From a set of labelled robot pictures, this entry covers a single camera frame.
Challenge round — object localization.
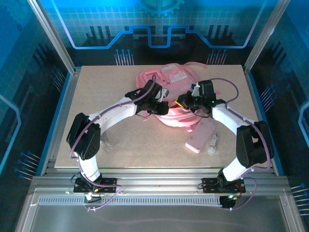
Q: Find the pink backpack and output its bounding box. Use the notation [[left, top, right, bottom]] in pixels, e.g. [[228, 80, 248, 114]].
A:
[[135, 61, 222, 132]]

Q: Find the pink pencil case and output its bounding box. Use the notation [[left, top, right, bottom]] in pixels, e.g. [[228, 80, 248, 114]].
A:
[[185, 120, 216, 154]]

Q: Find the small clear packaged supply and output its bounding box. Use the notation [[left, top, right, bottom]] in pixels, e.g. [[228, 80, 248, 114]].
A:
[[207, 132, 222, 156]]

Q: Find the clear plastic bag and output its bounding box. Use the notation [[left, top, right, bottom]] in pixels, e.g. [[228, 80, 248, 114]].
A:
[[100, 131, 119, 150]]

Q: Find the grey metal bench plate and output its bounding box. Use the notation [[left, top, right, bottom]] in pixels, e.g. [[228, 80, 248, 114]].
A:
[[14, 188, 307, 232]]

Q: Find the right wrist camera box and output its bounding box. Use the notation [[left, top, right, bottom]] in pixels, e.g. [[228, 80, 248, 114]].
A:
[[190, 83, 201, 97]]

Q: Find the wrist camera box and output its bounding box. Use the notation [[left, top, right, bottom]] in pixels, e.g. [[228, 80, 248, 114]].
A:
[[158, 88, 169, 102], [190, 83, 201, 97]]

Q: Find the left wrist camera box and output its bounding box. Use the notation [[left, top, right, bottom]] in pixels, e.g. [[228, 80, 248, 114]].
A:
[[158, 88, 169, 102]]

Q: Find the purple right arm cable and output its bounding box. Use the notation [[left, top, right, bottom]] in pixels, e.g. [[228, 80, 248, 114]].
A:
[[210, 77, 272, 211]]

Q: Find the aluminium cross rail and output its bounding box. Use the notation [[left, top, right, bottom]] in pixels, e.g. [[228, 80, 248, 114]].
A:
[[31, 166, 290, 194]]

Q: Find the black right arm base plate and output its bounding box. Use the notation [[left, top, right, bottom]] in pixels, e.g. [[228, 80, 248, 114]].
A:
[[202, 177, 246, 193]]

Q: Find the aluminium frame post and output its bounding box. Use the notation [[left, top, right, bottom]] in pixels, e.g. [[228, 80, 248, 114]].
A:
[[243, 0, 292, 73], [28, 0, 77, 73]]

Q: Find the slotted grey cable duct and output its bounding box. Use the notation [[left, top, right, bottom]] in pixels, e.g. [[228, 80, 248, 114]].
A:
[[38, 196, 224, 206]]

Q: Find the black cable connector block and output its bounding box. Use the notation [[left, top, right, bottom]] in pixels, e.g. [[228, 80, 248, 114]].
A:
[[219, 195, 236, 210], [84, 193, 102, 203]]

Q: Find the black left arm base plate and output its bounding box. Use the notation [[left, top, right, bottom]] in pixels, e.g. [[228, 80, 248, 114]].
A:
[[73, 177, 118, 193]]

